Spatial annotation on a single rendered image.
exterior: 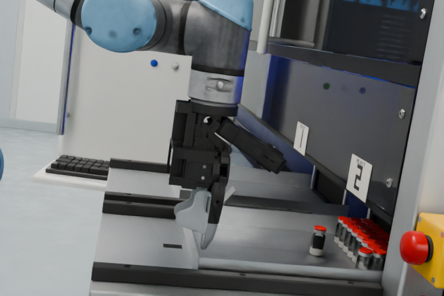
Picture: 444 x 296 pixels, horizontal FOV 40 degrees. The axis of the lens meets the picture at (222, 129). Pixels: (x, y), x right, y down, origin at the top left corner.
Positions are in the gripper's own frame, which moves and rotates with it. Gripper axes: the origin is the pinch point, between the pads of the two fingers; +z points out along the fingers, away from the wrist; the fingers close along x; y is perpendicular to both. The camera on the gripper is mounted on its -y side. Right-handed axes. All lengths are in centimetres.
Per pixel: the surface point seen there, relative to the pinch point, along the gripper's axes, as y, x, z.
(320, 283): -14.8, 8.0, 2.0
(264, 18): -17, -65, -35
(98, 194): 24, -335, 91
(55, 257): 39, -215, 92
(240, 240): -7.3, -11.5, 3.7
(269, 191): -20, -47, 4
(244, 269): -4.5, 5.9, 1.7
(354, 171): -23.9, -9.0, -10.6
